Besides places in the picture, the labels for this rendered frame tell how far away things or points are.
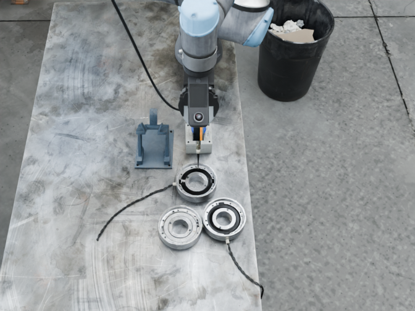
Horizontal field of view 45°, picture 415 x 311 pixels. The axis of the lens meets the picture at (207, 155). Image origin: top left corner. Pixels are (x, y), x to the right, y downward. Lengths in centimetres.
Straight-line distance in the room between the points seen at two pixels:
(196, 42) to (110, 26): 73
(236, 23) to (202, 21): 43
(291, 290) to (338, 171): 62
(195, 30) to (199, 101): 18
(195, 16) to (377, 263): 148
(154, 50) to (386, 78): 153
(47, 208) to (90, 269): 20
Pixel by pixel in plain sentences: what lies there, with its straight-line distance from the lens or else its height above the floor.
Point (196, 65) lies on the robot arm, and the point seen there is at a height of 116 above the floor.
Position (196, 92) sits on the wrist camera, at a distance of 111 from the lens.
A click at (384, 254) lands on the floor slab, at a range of 222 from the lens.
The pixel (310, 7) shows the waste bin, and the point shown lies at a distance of 249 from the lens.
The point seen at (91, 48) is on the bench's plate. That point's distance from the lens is 165.
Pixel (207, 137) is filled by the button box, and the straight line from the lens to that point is 133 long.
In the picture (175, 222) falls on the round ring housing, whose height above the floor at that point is 82.
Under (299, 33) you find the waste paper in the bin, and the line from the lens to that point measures 239.
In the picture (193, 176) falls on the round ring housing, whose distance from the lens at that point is 128.
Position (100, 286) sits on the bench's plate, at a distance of 120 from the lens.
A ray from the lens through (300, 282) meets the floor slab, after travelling 208.
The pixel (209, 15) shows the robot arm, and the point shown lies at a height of 128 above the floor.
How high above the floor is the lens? 191
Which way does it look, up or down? 56 degrees down
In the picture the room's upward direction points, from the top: 2 degrees clockwise
